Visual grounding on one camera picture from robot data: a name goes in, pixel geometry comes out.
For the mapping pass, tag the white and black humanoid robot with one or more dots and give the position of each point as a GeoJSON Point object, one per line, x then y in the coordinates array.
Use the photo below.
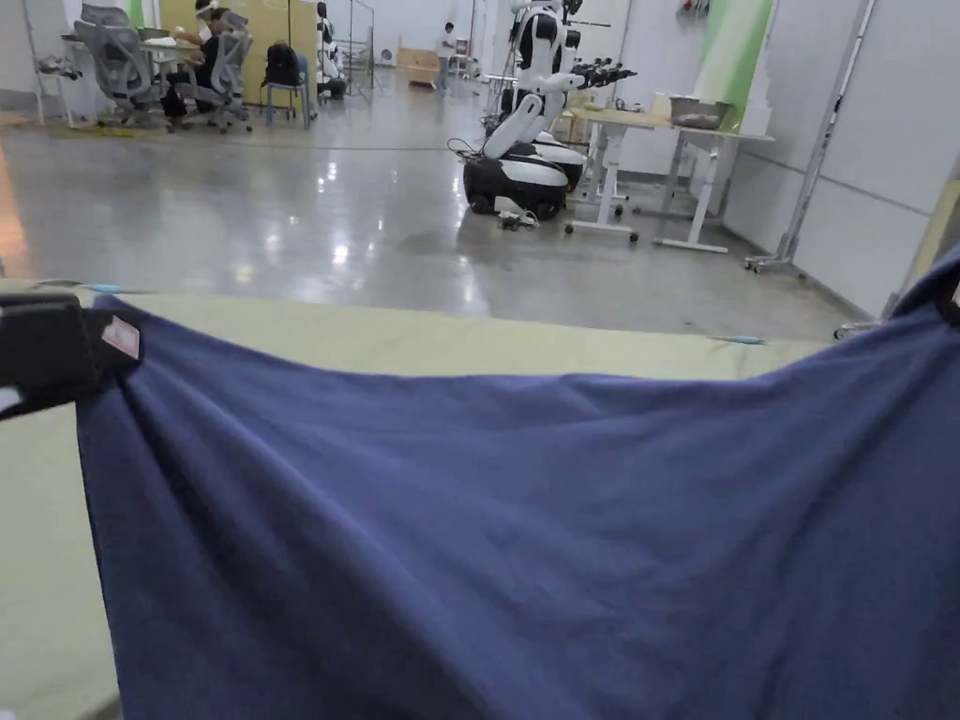
{"type": "Point", "coordinates": [328, 60]}
{"type": "Point", "coordinates": [525, 112]}
{"type": "Point", "coordinates": [574, 154]}

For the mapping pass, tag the white desk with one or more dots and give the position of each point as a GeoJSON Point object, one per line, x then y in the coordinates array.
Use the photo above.
{"type": "Point", "coordinates": [64, 75]}

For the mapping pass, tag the dark blue shirt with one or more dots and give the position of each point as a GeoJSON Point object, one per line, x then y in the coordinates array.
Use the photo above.
{"type": "Point", "coordinates": [487, 540]}

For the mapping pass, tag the blue sheet clip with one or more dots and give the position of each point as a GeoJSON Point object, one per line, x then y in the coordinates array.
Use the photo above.
{"type": "Point", "coordinates": [107, 288]}
{"type": "Point", "coordinates": [746, 340]}

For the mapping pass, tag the wooden cart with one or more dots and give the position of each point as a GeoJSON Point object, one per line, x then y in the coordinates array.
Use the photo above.
{"type": "Point", "coordinates": [420, 66]}

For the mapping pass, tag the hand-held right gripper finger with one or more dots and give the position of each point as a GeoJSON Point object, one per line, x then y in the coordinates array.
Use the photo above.
{"type": "Point", "coordinates": [952, 304]}

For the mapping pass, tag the bed with pale green sheet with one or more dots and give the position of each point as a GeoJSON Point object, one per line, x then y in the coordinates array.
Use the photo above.
{"type": "Point", "coordinates": [420, 341]}

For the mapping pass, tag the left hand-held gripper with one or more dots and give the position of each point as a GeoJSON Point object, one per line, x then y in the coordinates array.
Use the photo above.
{"type": "Point", "coordinates": [7, 402]}

